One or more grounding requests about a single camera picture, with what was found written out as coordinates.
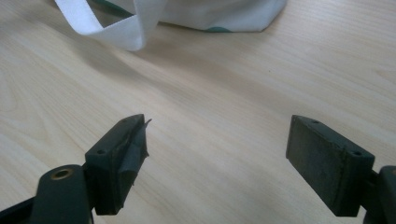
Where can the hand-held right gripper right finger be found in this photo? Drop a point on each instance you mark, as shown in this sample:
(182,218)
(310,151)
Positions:
(330,168)

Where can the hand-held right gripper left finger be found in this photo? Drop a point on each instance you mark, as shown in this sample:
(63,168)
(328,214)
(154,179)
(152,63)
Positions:
(113,168)

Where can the white fabric tote bag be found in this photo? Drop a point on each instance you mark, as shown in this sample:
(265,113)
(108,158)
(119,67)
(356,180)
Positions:
(174,18)

